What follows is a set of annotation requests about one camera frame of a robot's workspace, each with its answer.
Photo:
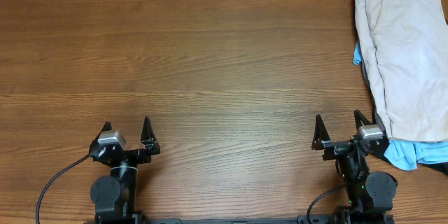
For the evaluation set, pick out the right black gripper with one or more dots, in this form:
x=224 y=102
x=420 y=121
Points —
x=334 y=147

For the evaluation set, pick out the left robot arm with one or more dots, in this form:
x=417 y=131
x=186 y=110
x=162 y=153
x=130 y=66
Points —
x=114 y=196

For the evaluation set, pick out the light blue garment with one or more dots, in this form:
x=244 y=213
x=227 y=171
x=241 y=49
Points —
x=409 y=154

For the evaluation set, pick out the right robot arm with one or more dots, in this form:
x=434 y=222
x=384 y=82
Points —
x=370 y=194

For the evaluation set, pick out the beige shorts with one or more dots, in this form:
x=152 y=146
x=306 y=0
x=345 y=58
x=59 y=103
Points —
x=402 y=59

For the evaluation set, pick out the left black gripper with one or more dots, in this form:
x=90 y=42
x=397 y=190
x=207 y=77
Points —
x=147 y=138

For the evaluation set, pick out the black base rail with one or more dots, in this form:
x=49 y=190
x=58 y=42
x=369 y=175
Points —
x=301 y=219

